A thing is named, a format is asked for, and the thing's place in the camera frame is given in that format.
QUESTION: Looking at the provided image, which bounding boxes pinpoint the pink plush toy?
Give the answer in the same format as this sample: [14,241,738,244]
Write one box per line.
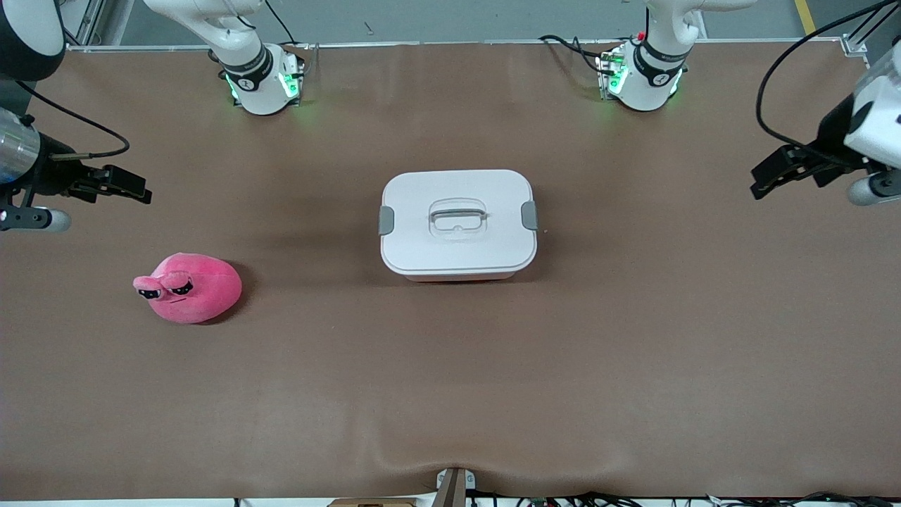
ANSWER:
[132,252,244,325]

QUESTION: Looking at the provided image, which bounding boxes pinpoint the white box lid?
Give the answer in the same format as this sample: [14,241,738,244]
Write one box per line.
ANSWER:
[378,169,540,276]

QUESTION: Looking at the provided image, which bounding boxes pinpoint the pink translucent plastic box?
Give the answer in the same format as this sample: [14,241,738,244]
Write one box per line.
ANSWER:
[403,270,520,283]

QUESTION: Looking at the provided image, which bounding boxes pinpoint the brown table mat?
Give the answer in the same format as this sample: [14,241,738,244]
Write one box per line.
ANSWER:
[0,39,901,502]

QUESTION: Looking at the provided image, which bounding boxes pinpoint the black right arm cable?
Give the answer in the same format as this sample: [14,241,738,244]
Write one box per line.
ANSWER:
[14,80,132,160]

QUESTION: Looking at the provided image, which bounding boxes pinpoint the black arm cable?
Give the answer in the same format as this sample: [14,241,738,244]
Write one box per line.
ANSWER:
[755,0,901,170]
[14,80,132,160]

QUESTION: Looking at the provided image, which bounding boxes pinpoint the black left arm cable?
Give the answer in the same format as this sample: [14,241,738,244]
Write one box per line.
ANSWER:
[755,0,901,170]

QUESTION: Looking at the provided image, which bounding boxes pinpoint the aluminium frame post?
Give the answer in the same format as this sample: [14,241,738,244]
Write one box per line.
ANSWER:
[841,0,901,58]

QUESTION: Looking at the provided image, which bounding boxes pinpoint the aluminium frame struts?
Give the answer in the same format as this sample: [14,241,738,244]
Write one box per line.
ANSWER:
[67,0,134,49]

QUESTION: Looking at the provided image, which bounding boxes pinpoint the black right base cable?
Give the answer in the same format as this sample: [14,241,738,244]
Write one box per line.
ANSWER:
[264,0,310,50]

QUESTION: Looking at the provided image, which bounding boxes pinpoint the black base cable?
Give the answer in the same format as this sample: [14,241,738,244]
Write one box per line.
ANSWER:
[538,34,607,77]
[264,0,310,50]

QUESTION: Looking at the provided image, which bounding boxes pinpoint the black left base cable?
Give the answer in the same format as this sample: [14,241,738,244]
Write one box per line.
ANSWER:
[538,34,607,77]

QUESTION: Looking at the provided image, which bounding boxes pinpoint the silver table edge rail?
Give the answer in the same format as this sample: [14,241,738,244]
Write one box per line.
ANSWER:
[67,37,849,54]

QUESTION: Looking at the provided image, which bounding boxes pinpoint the metal table clamp bracket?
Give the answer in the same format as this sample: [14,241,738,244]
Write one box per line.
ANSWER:
[434,467,477,507]

